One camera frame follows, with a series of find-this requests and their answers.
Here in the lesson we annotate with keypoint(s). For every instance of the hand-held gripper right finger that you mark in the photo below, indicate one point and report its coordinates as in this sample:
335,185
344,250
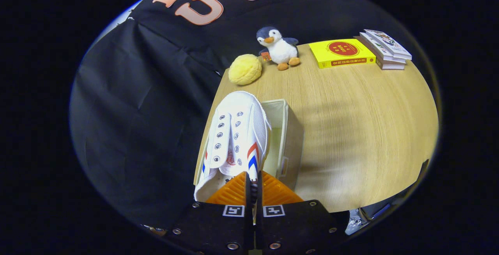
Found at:
259,208

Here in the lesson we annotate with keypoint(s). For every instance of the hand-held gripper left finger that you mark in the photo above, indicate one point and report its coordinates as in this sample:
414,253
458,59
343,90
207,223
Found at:
247,208

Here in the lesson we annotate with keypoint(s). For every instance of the brown fabric storage box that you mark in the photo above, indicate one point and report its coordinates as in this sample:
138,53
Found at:
292,146

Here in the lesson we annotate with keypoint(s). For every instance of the white canvas shoe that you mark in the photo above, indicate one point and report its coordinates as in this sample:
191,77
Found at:
237,130

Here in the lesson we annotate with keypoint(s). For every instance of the yellow bun plush toy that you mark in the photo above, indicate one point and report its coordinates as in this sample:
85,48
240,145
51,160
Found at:
245,69

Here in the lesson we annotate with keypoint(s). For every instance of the penguin plush toy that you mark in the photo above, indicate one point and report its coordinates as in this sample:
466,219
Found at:
282,50

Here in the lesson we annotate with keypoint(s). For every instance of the yellow book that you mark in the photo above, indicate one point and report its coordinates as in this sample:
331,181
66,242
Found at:
343,48

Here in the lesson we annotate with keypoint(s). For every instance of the white illustrated cover book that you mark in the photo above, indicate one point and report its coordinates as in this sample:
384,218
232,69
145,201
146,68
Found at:
390,42

